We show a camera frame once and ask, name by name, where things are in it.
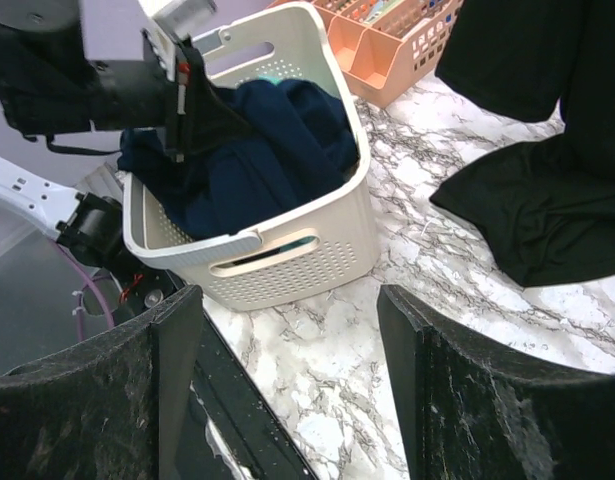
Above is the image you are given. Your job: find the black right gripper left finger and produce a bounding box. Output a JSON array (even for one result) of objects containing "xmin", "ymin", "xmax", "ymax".
[{"xmin": 0, "ymin": 284, "xmax": 308, "ymax": 480}]

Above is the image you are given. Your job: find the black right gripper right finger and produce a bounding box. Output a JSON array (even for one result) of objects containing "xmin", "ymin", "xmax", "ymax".
[{"xmin": 377, "ymin": 285, "xmax": 615, "ymax": 479}]

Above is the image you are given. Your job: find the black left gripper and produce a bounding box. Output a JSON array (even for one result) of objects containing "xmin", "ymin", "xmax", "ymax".
[{"xmin": 90, "ymin": 29, "xmax": 252, "ymax": 160}]

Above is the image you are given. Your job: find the navy blue t shirt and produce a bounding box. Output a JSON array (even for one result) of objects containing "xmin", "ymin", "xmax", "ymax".
[{"xmin": 117, "ymin": 79, "xmax": 358, "ymax": 240}]

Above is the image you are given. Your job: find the black t shirt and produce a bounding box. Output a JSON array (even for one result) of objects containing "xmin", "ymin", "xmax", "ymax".
[{"xmin": 431, "ymin": 0, "xmax": 615, "ymax": 287}]

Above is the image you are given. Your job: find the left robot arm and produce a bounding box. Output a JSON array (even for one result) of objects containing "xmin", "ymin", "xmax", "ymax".
[{"xmin": 0, "ymin": 1, "xmax": 251, "ymax": 276}]

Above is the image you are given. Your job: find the teal cloth in basket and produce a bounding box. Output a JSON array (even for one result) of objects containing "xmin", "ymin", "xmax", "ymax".
[{"xmin": 226, "ymin": 74, "xmax": 316, "ymax": 266}]

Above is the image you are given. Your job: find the white perforated laundry basket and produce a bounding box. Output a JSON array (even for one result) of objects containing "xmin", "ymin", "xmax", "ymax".
[{"xmin": 123, "ymin": 1, "xmax": 379, "ymax": 311}]

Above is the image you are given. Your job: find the orange plastic file organizer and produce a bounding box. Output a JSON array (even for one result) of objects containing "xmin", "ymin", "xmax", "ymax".
[{"xmin": 266, "ymin": 0, "xmax": 466, "ymax": 110}]

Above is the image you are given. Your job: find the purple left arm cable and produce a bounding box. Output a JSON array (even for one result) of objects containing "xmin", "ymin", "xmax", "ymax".
[{"xmin": 51, "ymin": 239, "xmax": 118, "ymax": 341}]

